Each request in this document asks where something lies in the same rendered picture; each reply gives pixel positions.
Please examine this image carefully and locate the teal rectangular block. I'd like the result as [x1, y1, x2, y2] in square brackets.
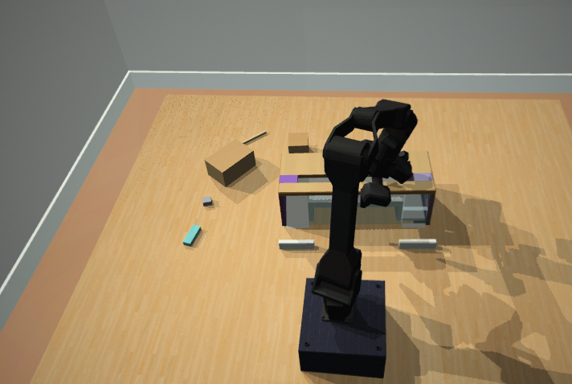
[183, 225, 202, 246]

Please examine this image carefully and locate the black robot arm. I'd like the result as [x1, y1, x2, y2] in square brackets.
[311, 99, 418, 324]

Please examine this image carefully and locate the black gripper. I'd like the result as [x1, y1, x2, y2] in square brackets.
[360, 154, 397, 208]

